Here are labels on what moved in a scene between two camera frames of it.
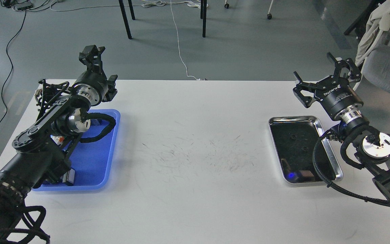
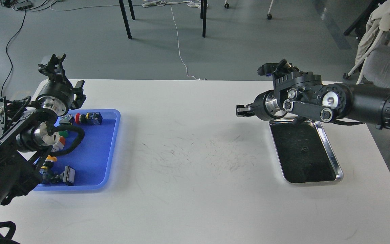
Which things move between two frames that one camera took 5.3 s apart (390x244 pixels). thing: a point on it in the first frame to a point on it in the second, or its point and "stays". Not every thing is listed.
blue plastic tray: [90, 162] stays
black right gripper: [342, 101] to [267, 106]
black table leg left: [121, 3] stays
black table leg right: [203, 8] stays
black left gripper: [92, 84] to [56, 96]
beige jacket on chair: [379, 21] stays
